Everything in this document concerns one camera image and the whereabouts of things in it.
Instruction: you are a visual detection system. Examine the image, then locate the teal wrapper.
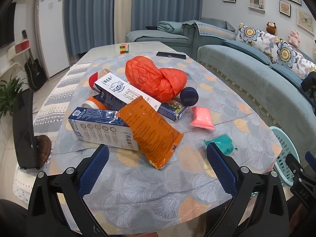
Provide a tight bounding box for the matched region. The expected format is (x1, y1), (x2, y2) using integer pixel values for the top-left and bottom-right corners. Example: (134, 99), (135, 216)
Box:
(204, 134), (238, 155)

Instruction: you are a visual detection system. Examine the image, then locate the white blue milk carton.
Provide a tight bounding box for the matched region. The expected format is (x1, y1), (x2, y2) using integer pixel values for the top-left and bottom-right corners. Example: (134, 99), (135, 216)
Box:
(68, 107), (140, 151)
(93, 72), (161, 111)

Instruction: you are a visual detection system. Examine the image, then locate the pink packet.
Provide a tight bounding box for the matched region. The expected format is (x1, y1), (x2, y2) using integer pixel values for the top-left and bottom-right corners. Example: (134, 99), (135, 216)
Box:
(190, 106), (215, 130)

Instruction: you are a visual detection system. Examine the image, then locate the orange snack wrapper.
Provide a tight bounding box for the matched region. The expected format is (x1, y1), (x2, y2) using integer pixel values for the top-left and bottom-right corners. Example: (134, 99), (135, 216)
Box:
(117, 97), (183, 170)

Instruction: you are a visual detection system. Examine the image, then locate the blue picture box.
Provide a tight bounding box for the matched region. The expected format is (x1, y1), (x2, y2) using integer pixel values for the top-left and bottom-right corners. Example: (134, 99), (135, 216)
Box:
(158, 97), (189, 122)

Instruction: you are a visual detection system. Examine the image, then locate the red white paper cup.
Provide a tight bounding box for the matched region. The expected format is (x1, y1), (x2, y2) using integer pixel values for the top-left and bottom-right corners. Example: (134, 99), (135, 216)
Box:
(88, 69), (111, 89)

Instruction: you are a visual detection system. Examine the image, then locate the orange plastic bag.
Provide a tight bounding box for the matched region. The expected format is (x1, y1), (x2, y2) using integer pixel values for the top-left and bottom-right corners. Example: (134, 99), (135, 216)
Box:
(125, 56), (187, 103)

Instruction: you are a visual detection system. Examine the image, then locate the orange paper cup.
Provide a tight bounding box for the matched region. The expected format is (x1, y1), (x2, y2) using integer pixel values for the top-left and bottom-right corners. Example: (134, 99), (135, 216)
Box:
(81, 96), (111, 110)

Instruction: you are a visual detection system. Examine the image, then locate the light blue laundry basket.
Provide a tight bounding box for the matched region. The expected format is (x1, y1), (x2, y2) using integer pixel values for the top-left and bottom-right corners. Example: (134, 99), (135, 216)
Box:
(269, 126), (300, 187)

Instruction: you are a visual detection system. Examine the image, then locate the teal sofa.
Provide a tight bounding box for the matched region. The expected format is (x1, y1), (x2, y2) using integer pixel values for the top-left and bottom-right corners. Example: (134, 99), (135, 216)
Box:
(126, 18), (315, 159)

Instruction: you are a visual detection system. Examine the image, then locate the black jacket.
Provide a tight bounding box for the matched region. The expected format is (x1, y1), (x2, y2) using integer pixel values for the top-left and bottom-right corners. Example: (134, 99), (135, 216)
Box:
(300, 72), (316, 98)

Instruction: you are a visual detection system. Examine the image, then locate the striped knit rug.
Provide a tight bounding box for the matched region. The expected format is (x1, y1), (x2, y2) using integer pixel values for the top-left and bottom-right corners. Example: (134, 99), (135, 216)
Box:
(13, 63), (90, 204)

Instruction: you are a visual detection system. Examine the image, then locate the floral cushion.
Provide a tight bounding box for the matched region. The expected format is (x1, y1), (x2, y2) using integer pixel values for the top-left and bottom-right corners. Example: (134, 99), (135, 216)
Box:
(236, 23), (315, 80)

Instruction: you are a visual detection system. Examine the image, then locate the pink pig plush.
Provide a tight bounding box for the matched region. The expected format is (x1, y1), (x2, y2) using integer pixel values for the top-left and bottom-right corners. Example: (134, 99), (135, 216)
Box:
(288, 30), (300, 48)

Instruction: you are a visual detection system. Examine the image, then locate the green houseplant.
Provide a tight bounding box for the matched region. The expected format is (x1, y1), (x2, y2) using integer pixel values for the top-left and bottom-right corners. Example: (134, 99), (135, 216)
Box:
(0, 76), (26, 118)

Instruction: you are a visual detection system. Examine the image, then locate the black guitar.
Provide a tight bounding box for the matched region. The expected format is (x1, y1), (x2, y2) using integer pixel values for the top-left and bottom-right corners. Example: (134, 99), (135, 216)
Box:
(21, 29), (48, 91)

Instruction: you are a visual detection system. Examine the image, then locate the brown monkey plush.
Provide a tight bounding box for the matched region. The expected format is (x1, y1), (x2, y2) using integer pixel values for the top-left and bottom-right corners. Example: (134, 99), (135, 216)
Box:
(266, 22), (276, 35)

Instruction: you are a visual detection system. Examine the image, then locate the patterned tablecloth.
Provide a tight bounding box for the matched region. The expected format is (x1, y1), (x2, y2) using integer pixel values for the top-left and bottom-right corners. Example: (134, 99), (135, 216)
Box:
(49, 52), (283, 235)

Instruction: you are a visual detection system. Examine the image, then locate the black smartphone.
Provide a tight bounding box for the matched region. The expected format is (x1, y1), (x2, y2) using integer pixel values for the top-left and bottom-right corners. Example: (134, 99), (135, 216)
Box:
(156, 51), (186, 60)

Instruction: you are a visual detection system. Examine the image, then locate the white refrigerator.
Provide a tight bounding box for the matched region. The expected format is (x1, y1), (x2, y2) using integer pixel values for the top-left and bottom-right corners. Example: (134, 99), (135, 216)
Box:
(35, 0), (70, 79)

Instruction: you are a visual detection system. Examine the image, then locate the rubik's cube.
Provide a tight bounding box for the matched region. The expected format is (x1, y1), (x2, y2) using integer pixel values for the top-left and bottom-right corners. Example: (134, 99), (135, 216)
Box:
(119, 44), (130, 54)

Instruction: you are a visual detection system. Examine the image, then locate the folded teal blanket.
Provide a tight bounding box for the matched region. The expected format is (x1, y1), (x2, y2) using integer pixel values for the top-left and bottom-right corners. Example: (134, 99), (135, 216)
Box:
(157, 21), (182, 35)

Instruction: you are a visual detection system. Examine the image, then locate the blue curtain left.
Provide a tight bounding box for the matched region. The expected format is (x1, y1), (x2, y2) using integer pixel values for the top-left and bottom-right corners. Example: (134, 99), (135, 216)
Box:
(64, 0), (115, 56)

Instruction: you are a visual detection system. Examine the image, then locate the blue curtain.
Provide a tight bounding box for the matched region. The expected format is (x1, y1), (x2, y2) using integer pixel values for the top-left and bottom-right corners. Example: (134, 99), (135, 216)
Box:
(64, 0), (115, 56)
(131, 0), (202, 31)

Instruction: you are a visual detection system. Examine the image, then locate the blue curtain right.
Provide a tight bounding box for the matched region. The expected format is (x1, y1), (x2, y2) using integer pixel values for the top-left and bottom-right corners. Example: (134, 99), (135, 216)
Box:
(131, 0), (202, 31)

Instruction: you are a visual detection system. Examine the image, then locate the cream curtain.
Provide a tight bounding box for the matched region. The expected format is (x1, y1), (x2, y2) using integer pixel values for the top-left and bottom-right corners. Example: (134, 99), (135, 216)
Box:
(114, 0), (132, 44)

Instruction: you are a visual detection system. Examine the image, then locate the butterfly picture frame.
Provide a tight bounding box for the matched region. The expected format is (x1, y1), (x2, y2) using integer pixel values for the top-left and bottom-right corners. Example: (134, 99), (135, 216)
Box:
(297, 8), (314, 35)

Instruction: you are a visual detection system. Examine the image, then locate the newspaper picture frame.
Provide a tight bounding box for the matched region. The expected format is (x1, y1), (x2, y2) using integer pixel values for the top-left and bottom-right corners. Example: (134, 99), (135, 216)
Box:
(248, 0), (265, 11)

